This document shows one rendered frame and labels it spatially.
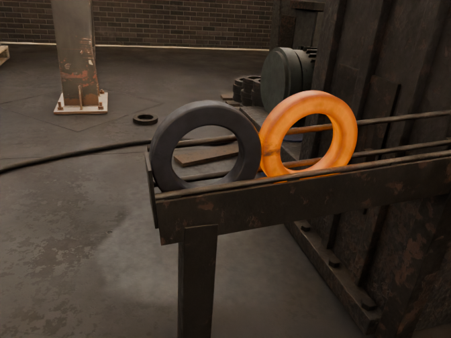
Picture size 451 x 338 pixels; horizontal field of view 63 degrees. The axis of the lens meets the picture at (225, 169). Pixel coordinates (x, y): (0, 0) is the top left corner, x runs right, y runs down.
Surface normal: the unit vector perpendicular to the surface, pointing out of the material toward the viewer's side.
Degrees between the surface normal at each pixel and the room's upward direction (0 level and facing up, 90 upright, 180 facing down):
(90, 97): 90
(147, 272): 0
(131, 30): 90
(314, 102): 90
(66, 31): 90
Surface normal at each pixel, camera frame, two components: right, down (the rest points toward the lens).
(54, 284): 0.07, -0.90
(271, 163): 0.30, 0.43
